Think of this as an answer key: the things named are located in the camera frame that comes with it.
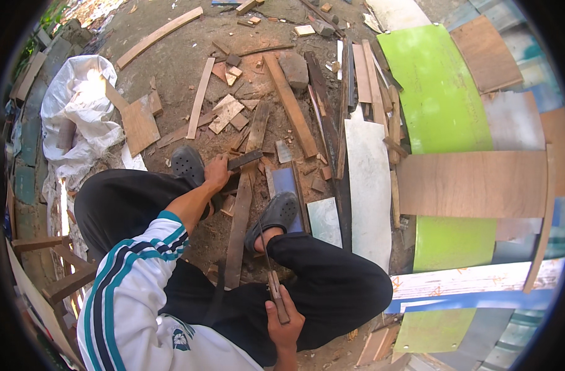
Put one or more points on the short reddish wood plank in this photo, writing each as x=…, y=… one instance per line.
x=361, y=74

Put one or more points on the wide brown plywood board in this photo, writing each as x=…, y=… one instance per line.
x=473, y=183

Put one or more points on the white plastic sack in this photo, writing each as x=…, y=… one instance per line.
x=78, y=111

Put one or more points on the square plywood piece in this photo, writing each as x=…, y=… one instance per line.
x=141, y=125

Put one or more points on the thin light wood strip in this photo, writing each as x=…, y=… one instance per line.
x=200, y=99

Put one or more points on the pale green tile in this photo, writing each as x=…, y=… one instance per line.
x=325, y=221

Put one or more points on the white sheet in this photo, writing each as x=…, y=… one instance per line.
x=396, y=14

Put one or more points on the grey diagonal wood strip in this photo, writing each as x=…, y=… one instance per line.
x=182, y=132

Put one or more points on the brown wooden plank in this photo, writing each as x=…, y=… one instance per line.
x=291, y=106

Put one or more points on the small light wood block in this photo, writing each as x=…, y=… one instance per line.
x=304, y=30

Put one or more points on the light plywood offcut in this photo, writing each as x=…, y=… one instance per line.
x=225, y=113

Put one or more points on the wooden stool frame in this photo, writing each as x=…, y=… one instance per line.
x=64, y=278

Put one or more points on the heap of old painted boards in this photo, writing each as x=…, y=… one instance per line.
x=32, y=139

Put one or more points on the large green panel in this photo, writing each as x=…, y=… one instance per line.
x=431, y=92

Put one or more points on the brown wood offcuts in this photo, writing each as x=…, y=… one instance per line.
x=379, y=344

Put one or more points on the person's left hand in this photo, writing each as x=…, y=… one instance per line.
x=215, y=174

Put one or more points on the small green panel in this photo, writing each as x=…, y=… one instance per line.
x=433, y=329

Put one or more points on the grey stone block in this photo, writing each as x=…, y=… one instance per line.
x=294, y=69

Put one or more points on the small grey stone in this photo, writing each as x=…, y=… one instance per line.
x=323, y=28

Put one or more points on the scattered small wood scraps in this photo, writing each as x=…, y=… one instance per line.
x=234, y=74

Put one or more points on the white painted board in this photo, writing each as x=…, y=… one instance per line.
x=468, y=280

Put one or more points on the person's left fingers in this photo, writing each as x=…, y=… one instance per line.
x=224, y=163

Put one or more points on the long curved light plank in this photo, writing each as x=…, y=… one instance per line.
x=157, y=36

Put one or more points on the person's body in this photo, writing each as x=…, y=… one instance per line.
x=134, y=306

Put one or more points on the small dark wood piece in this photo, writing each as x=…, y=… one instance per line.
x=245, y=159

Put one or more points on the thin dark stick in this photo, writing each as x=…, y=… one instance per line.
x=266, y=49

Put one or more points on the person's legs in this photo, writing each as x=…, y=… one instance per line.
x=329, y=297

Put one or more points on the long dark wooden plank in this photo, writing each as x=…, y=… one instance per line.
x=329, y=125

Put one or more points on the long white board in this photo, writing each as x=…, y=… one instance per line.
x=368, y=185

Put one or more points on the brown plywood sheet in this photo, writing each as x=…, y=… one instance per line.
x=486, y=53

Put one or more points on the curved thin wood strip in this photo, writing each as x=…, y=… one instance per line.
x=542, y=222

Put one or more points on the grey painted panel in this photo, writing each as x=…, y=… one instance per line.
x=512, y=123

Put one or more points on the blue board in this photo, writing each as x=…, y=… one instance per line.
x=486, y=301

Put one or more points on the long weathered grey plank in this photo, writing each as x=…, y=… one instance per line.
x=240, y=213

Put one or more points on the narrow rough wood strip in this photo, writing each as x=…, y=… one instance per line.
x=395, y=125

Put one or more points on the long light wood batten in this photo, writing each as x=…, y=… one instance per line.
x=374, y=83

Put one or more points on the person's right hand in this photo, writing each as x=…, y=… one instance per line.
x=286, y=334

